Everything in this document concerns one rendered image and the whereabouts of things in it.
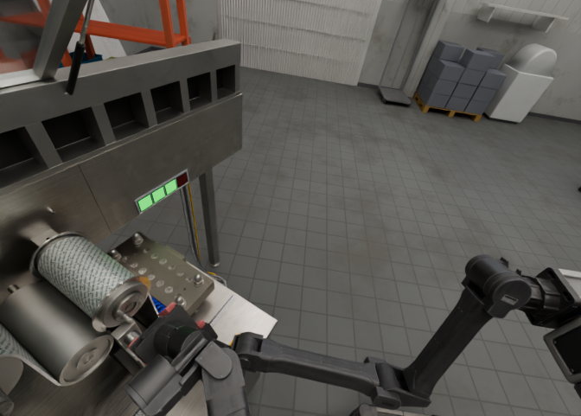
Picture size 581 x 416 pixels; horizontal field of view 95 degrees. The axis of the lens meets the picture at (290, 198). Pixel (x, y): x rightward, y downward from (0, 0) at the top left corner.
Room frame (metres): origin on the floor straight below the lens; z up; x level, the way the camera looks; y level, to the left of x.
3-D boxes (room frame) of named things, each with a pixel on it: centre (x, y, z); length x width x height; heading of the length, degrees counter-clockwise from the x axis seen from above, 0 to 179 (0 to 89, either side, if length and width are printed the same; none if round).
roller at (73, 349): (0.22, 0.52, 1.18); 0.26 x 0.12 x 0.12; 67
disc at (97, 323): (0.28, 0.36, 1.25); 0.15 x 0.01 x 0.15; 157
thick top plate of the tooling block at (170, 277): (0.51, 0.44, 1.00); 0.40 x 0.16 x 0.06; 67
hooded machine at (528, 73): (5.94, -4.08, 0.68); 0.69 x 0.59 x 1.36; 91
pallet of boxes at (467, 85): (5.83, -2.88, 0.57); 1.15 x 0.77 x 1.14; 91
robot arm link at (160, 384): (0.10, 0.12, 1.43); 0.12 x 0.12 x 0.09; 63
